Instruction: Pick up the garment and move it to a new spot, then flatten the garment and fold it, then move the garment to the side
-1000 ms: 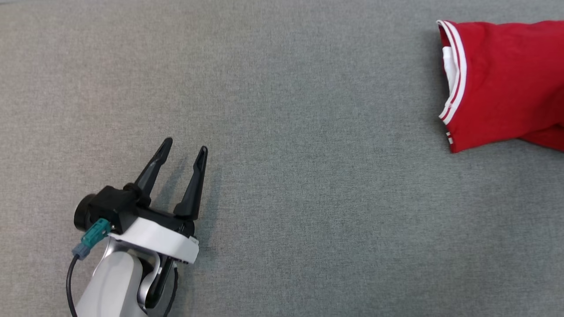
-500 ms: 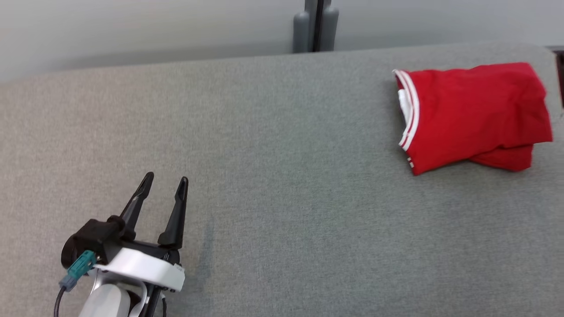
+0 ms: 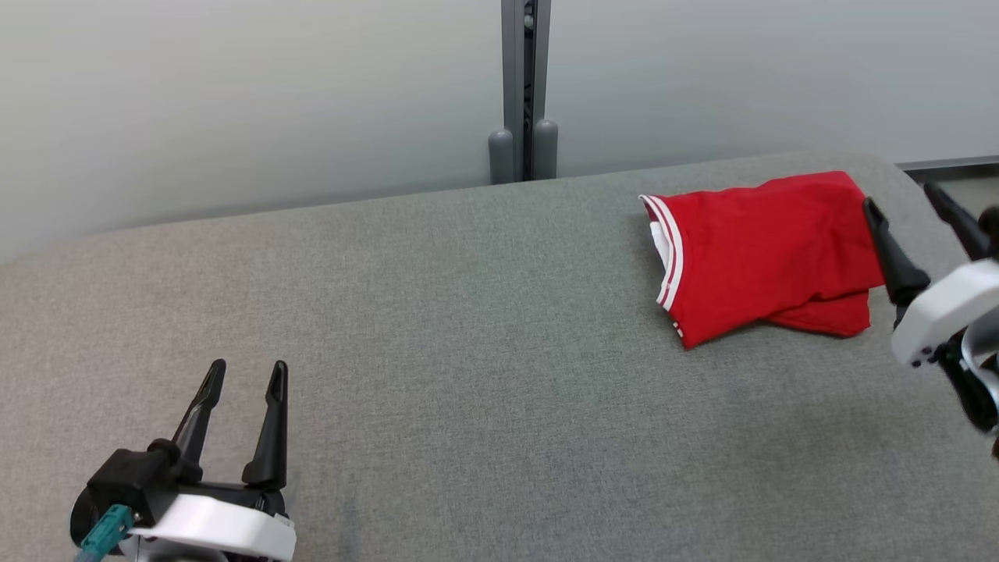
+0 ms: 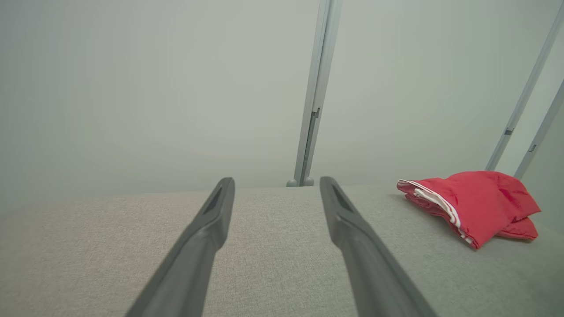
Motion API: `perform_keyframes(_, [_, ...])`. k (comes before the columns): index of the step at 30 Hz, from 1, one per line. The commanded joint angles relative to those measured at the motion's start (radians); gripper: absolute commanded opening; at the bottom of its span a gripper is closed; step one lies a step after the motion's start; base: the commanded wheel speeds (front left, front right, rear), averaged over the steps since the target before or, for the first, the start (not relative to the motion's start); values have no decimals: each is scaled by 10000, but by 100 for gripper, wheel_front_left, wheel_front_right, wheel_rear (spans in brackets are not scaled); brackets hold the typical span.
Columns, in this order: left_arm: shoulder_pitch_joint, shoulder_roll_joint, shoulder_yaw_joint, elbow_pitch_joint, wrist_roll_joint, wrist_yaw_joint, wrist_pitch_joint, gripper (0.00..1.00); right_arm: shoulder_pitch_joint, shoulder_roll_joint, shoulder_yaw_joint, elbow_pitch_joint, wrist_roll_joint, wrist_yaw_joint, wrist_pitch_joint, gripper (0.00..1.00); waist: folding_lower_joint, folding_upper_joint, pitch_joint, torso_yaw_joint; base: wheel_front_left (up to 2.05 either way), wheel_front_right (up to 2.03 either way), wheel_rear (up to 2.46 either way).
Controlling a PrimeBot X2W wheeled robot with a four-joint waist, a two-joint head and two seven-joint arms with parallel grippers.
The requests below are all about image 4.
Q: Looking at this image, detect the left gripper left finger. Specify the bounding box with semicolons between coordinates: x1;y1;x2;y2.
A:
126;177;235;317

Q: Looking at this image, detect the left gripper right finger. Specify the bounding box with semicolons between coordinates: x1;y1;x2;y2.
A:
319;176;437;317

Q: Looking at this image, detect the red numbered basketball jersey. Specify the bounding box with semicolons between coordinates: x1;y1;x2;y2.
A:
397;171;542;250

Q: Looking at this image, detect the grey metal partition post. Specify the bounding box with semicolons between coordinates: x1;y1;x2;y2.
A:
293;0;343;186

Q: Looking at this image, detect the thin grey metal post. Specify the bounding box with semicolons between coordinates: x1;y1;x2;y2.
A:
485;4;564;172
514;79;564;180

